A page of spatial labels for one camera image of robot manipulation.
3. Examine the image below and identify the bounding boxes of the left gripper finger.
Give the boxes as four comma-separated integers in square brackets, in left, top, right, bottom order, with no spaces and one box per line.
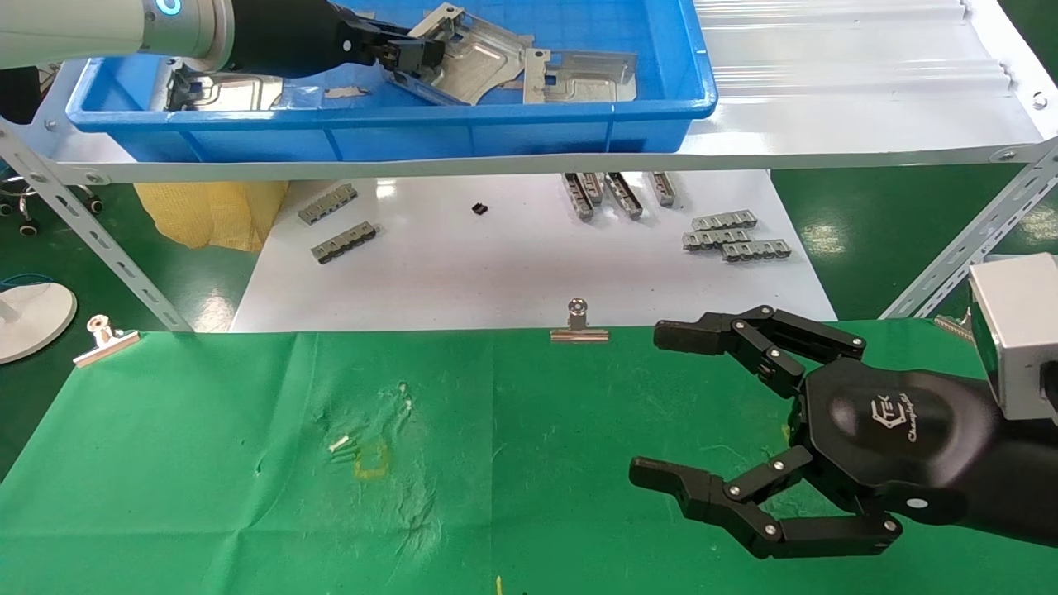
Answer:
[382,53,437,79]
[368,25,447,59]

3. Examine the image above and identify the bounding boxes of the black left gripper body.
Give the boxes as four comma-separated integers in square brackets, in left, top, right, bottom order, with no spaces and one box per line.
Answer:
[318,4,389,74]

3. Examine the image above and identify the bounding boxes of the stamped sheet metal part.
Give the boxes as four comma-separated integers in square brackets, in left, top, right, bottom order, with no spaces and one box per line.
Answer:
[522,48,639,104]
[165,66,284,112]
[388,2,536,106]

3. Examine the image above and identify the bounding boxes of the chair base with casters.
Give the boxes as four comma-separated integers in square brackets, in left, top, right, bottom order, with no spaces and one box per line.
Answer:
[0,174,104,238]

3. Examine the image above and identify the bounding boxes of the white round stand base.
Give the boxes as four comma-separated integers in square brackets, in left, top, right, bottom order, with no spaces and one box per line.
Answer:
[0,282,78,364]

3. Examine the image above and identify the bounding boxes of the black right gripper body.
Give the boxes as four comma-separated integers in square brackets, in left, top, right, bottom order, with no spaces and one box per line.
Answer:
[789,358,1005,526]

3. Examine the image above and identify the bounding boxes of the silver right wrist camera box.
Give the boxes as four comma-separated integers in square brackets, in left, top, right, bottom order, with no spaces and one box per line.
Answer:
[967,252,1058,423]

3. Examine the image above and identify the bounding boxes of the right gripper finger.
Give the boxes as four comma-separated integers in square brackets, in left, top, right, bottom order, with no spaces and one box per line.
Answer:
[629,445,903,560]
[653,305,867,399]

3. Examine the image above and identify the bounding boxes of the blue plastic bin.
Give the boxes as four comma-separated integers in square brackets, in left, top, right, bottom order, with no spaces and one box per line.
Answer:
[66,0,718,164]

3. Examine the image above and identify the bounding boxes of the perforated white angle-iron strut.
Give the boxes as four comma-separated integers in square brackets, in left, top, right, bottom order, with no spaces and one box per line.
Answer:
[0,116,195,333]
[879,136,1058,321]

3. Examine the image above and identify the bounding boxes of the white corrugated plastic sheet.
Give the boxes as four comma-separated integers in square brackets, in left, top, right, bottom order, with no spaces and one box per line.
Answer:
[690,0,1013,98]

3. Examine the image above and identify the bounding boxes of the white metal shelf board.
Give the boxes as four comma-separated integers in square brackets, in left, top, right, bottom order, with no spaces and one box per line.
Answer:
[33,0,1058,184]

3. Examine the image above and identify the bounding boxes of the green table cloth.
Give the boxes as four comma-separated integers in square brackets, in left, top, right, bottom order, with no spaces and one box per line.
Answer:
[0,318,1058,595]

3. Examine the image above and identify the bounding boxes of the black rounded object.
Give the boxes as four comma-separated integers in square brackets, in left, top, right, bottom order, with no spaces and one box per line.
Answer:
[0,68,42,125]

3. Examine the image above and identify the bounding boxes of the white low board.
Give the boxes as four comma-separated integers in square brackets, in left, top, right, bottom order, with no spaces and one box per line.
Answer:
[230,169,837,333]

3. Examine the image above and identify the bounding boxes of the yellow mesh bag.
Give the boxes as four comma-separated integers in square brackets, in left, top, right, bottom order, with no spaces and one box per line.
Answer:
[132,180,288,252]

